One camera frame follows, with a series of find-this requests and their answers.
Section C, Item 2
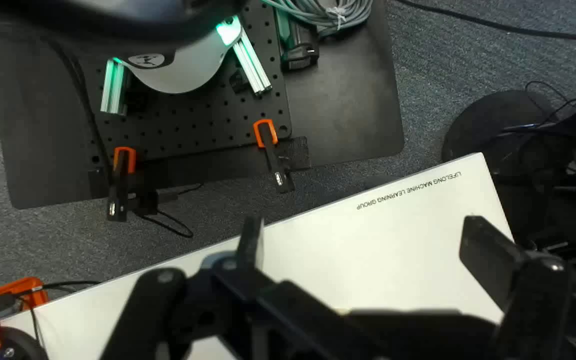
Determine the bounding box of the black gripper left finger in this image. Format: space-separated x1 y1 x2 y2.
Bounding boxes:
100 216 285 360

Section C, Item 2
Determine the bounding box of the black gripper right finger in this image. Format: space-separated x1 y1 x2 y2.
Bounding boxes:
458 215 572 360

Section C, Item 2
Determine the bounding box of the orange and black clamp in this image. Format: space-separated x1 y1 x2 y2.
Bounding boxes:
250 117 299 196
104 145 141 225

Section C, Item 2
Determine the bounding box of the black round stand base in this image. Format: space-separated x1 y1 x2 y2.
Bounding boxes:
440 88 560 164

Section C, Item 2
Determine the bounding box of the black perforated breadboard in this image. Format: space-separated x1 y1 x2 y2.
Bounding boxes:
0 0 408 213

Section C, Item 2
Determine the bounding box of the small black box device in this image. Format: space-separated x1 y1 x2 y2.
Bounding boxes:
276 12 322 74

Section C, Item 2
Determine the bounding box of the orange clamp bottom left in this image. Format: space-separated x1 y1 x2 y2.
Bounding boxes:
0 274 53 355

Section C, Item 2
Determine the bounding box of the thin black wire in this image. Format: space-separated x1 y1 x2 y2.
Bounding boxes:
131 188 196 240

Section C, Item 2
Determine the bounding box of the black equipment with cables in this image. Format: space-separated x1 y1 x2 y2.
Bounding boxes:
486 78 576 360

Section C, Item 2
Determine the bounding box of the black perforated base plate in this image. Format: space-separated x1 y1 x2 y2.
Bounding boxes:
83 0 299 166

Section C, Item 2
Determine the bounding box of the aluminium extrusion bracket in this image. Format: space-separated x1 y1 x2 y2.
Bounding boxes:
97 56 133 121
214 17 275 97

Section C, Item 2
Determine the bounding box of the black floor cable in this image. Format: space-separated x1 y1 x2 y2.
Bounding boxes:
396 0 576 49

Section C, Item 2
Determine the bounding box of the grey green cable bundle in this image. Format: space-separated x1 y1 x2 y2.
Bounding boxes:
260 0 378 41

